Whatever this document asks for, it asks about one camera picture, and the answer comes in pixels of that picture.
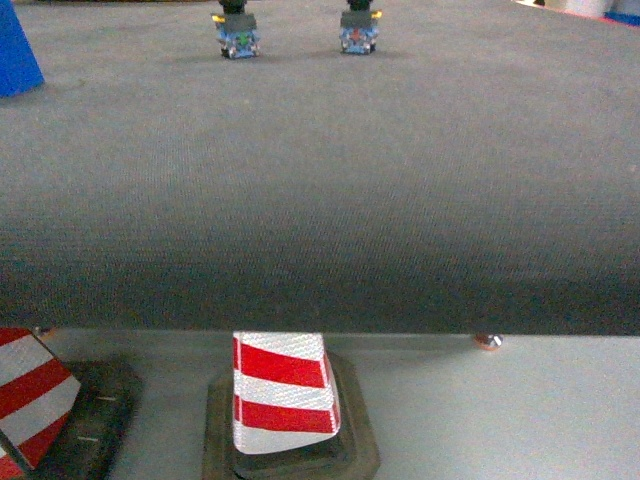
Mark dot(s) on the copper screw head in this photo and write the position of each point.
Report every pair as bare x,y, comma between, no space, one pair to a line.
489,342

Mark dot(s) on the green push button switch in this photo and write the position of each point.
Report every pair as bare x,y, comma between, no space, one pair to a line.
236,30

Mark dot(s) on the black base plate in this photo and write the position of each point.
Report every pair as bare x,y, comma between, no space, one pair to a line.
97,424
351,455

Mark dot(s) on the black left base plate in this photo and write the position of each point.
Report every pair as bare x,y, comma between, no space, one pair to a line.
97,424

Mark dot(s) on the red white striped block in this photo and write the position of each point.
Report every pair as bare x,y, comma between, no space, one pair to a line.
284,392
38,393

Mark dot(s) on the red push button switch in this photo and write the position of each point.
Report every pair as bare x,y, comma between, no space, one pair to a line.
359,28

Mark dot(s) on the red white striped left block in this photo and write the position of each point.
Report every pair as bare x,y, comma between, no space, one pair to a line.
38,393

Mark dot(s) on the blue plastic part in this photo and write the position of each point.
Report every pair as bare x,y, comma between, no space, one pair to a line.
20,71

